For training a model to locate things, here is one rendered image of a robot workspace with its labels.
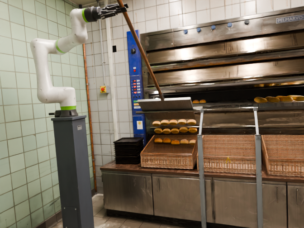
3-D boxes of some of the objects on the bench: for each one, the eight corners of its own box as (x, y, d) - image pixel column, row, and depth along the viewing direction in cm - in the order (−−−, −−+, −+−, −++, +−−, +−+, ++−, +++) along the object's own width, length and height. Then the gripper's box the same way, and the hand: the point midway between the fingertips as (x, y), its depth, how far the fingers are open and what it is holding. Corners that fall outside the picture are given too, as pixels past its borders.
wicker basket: (203, 158, 264) (201, 134, 262) (256, 159, 244) (255, 134, 242) (196, 171, 218) (195, 143, 216) (261, 175, 199) (260, 144, 197)
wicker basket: (154, 156, 285) (153, 134, 284) (200, 157, 266) (199, 134, 265) (140, 167, 239) (138, 141, 238) (193, 169, 220) (192, 141, 219)
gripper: (101, 11, 161) (131, 5, 153) (94, 26, 153) (126, 20, 145) (96, 1, 155) (127, -6, 147) (88, 16, 147) (121, 9, 139)
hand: (122, 8), depth 147 cm, fingers closed on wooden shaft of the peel, 3 cm apart
